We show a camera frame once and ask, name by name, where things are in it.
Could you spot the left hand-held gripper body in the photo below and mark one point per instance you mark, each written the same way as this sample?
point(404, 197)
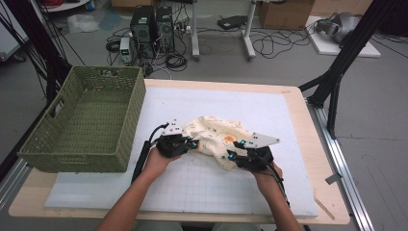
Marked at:
point(173, 144)

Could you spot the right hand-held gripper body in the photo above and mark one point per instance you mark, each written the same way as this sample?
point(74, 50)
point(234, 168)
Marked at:
point(256, 159)

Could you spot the cream printed cloth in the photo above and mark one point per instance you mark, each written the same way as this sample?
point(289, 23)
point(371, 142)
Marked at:
point(215, 134)

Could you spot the green woven plastic basket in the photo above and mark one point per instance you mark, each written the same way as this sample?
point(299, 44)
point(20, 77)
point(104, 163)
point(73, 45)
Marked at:
point(96, 122)

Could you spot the person's right hand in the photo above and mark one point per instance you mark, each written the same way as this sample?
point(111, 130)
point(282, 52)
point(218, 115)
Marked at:
point(267, 181)

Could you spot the person's left hand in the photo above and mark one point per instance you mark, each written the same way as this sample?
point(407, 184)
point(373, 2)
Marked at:
point(157, 166)

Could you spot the white foam grid mat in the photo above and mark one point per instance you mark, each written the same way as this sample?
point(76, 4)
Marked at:
point(224, 102)

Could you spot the grey tape piece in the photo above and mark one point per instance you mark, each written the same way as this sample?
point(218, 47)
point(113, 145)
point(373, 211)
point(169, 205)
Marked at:
point(332, 179)

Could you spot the grey bench power supply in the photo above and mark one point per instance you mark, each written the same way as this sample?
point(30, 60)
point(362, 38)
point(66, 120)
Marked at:
point(125, 49)

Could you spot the white desk leg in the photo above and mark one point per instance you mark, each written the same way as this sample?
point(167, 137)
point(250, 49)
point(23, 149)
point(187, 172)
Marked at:
point(248, 35)
point(195, 32)

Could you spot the black computer tower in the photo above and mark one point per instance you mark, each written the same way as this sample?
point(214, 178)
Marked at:
point(165, 29)
point(142, 29)

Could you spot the flat black device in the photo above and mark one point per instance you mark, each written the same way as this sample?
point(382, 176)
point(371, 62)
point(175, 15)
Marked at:
point(231, 22)

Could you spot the white floor board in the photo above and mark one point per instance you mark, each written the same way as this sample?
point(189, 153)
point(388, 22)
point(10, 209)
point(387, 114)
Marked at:
point(327, 48)

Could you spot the brown cardboard box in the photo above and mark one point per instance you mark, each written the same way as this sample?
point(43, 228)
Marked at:
point(285, 14)

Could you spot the blue floor sheet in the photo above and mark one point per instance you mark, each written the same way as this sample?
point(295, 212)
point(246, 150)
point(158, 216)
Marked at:
point(110, 20)

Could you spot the clear plastic bag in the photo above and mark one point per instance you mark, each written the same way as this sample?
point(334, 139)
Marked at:
point(81, 24)

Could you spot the grey rounded headset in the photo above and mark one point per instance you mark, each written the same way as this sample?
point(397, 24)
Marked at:
point(341, 25)

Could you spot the white cabinet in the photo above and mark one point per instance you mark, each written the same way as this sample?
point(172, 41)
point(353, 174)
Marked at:
point(8, 38)

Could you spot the aluminium rail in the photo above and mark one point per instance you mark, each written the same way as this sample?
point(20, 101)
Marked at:
point(12, 183)
point(340, 160)

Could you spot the black metal frame stand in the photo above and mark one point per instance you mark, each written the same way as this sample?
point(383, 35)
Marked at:
point(38, 41)
point(349, 48)

